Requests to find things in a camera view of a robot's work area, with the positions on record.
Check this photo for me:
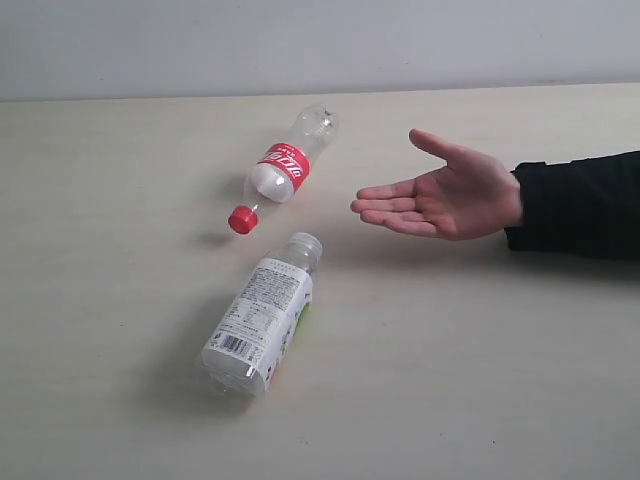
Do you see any person's open hand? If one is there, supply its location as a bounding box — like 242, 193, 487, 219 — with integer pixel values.
351, 129, 523, 241

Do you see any black sleeved forearm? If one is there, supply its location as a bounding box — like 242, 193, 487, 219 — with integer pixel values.
505, 151, 639, 260

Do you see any clear cola bottle red label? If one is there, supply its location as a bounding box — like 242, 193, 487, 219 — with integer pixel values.
228, 104, 339, 235

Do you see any clear bottle white barcode label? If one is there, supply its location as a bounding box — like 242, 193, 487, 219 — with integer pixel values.
199, 232, 323, 397

